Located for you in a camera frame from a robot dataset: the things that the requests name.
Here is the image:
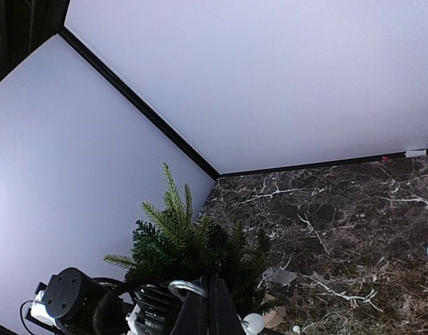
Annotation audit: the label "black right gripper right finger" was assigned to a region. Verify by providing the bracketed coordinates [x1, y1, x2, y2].
[210, 275, 244, 335]

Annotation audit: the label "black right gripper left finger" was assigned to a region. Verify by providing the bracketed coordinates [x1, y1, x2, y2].
[171, 277, 209, 335]

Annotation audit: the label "white ball string lights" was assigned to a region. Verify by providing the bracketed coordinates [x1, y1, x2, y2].
[165, 269, 281, 334]

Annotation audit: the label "small green christmas tree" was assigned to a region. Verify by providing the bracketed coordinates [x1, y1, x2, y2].
[103, 163, 271, 300]

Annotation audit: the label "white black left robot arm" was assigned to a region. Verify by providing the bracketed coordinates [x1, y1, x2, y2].
[20, 267, 121, 334]

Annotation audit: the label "white tape piece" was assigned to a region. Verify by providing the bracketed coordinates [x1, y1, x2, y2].
[405, 149, 427, 158]

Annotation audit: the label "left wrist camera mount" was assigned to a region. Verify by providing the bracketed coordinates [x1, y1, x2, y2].
[126, 283, 186, 335]

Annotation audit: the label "black corner frame post left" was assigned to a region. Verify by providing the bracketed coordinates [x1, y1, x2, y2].
[59, 26, 221, 180]

